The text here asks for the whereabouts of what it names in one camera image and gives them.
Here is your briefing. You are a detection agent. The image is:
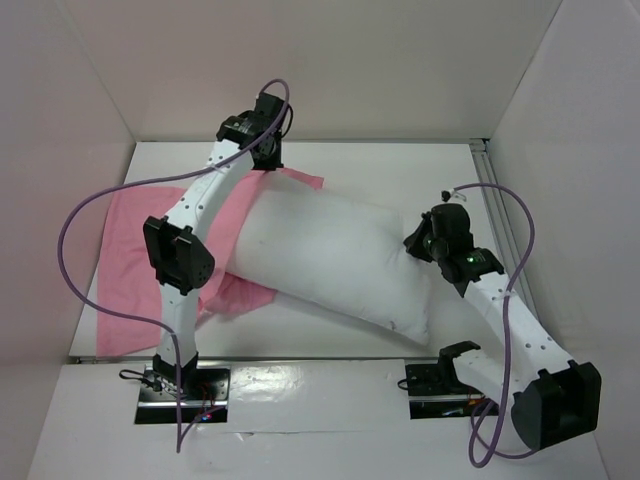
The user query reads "white pillow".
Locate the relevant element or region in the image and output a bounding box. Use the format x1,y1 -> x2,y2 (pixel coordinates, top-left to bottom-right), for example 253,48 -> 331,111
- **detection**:
228,189 -> 432,344

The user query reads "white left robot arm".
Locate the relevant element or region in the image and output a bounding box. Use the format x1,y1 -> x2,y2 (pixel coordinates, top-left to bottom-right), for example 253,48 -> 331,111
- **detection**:
143,92 -> 290,399

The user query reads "pink pillowcase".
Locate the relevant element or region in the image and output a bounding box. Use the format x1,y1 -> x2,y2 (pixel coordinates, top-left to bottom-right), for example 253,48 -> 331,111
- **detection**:
94,167 -> 325,360

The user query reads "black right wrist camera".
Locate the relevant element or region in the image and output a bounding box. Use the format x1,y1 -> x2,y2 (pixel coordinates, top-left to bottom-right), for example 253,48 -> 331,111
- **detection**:
461,248 -> 505,282

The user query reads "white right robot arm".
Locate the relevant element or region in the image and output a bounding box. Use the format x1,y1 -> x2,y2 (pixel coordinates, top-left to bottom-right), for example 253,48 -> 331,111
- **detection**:
404,204 -> 602,450

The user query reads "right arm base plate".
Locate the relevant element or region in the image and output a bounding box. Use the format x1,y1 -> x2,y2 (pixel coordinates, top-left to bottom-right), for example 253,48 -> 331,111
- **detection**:
397,359 -> 486,420

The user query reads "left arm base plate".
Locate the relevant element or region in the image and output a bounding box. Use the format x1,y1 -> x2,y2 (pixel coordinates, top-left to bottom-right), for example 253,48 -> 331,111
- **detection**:
119,362 -> 231,425

